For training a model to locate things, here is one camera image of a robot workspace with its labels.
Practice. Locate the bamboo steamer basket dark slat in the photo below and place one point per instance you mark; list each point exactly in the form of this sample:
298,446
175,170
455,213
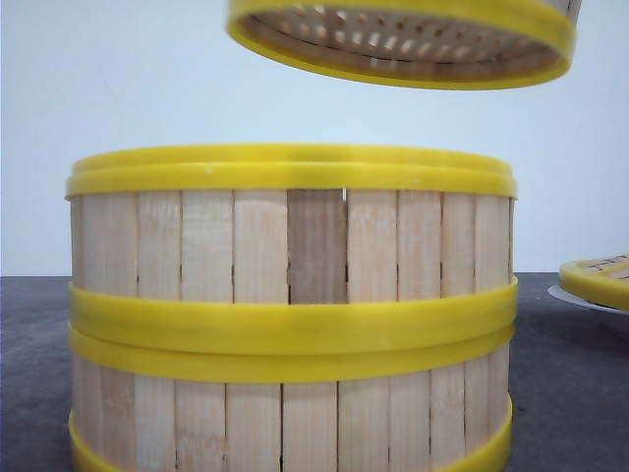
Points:
290,254

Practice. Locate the bamboo steamer basket yellow rims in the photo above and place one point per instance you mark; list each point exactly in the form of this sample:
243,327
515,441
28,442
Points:
424,44

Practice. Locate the woven bamboo steamer lid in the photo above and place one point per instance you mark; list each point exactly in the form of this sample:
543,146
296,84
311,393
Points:
603,281

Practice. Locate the bottom bamboo steamer basket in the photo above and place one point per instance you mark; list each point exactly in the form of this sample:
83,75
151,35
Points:
452,418

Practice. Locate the white plate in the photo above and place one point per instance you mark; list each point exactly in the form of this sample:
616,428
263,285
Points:
558,293

